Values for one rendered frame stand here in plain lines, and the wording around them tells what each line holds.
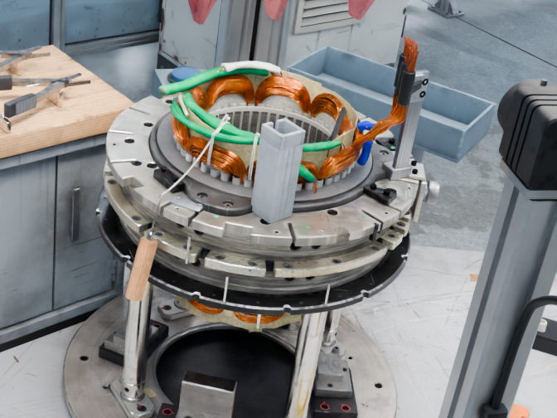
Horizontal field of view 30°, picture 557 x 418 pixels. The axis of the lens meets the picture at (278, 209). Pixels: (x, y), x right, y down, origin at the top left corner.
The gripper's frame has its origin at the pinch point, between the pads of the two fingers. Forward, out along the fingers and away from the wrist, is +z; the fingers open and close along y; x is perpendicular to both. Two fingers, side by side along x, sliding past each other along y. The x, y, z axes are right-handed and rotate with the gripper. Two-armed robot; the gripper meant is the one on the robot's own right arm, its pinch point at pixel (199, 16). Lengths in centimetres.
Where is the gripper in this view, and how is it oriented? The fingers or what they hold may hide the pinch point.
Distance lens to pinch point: 133.6
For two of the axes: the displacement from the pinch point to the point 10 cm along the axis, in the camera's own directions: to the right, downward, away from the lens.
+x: -6.2, -4.9, 6.1
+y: 7.8, -2.7, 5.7
